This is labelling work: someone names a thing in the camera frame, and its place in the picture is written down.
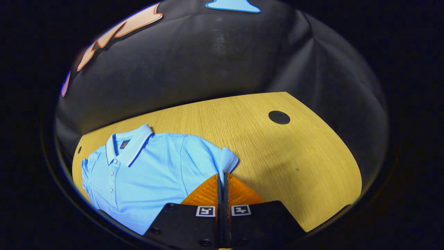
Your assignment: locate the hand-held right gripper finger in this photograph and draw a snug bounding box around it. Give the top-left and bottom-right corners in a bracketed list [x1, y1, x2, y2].
[222, 172, 308, 250]
[143, 173, 223, 250]

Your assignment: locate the black backdrop cloth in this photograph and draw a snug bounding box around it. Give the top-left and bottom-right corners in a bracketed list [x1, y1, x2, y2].
[55, 0, 389, 195]

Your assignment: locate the light blue T-shirt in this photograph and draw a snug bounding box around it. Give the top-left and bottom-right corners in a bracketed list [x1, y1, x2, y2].
[81, 124, 240, 236]

